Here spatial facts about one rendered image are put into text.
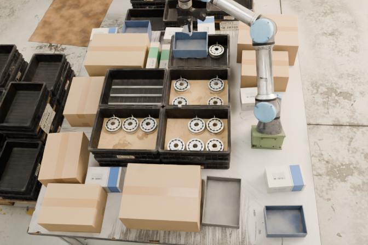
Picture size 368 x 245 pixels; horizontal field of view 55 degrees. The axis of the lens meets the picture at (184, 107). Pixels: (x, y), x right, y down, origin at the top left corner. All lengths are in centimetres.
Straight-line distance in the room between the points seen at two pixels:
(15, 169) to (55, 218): 106
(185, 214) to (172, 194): 12
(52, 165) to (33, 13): 276
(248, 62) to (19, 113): 178
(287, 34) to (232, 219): 127
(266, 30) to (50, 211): 146
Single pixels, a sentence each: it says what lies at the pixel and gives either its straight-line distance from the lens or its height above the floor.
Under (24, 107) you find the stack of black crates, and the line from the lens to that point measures 300.
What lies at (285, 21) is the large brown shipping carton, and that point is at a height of 90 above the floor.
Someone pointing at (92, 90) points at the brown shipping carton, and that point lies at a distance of 237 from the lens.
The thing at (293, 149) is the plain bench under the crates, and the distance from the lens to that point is 222.
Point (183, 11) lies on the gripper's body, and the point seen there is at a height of 129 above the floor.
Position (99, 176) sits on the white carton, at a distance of 212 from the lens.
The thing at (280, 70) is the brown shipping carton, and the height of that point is 86.
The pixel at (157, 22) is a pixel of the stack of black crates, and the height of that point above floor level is 27.
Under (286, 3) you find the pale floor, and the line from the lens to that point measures 417.
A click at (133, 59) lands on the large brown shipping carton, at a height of 90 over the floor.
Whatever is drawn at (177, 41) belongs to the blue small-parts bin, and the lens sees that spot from 222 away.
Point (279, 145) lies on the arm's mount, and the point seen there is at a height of 75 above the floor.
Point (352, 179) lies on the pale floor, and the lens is 303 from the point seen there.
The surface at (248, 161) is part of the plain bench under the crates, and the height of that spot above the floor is 70.
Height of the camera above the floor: 264
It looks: 56 degrees down
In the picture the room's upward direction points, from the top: 9 degrees counter-clockwise
